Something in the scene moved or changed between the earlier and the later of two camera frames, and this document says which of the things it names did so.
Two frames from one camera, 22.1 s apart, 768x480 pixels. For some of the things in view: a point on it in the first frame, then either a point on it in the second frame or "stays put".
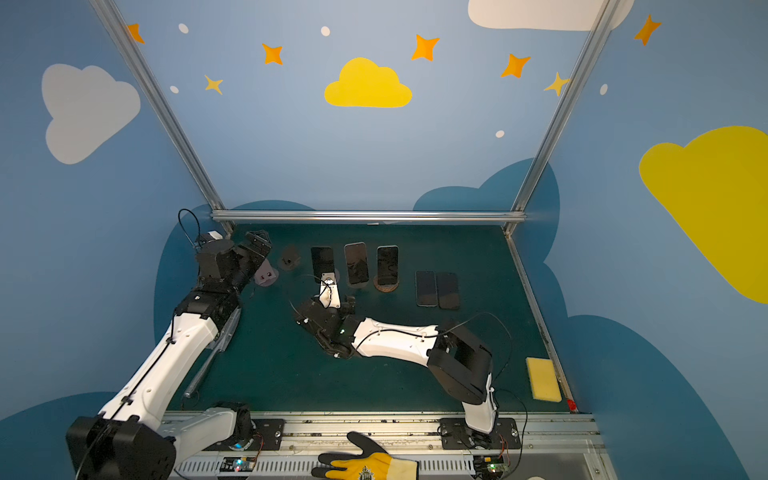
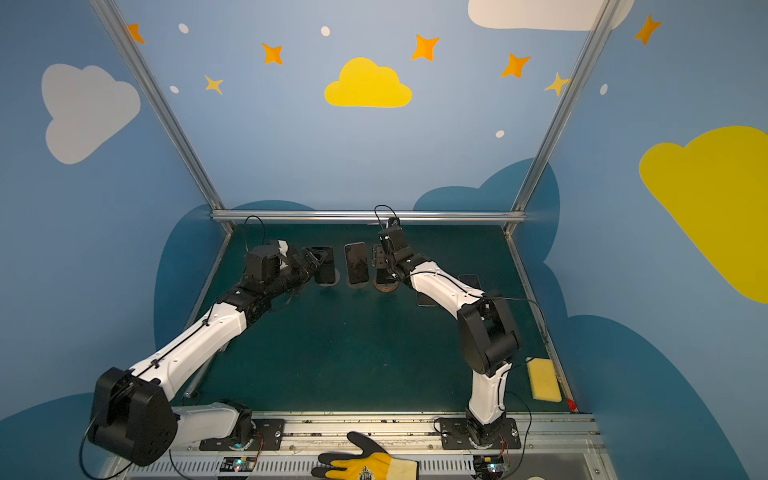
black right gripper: [317, 312] → [384, 258]
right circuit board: [488, 466] stays put
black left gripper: [255, 249] → [306, 261]
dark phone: [387, 265] stays put
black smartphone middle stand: [357, 271] stays put
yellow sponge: [544, 379] stays put
